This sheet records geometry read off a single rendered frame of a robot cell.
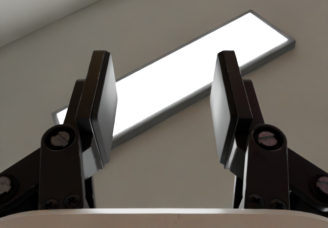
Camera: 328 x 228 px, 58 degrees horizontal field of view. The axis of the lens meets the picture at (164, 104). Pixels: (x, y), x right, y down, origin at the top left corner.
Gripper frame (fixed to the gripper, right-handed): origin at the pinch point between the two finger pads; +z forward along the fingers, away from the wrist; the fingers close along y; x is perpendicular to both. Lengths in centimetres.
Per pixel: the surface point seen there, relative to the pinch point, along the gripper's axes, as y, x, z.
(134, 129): -14, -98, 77
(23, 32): -101, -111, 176
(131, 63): -19, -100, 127
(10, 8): -103, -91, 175
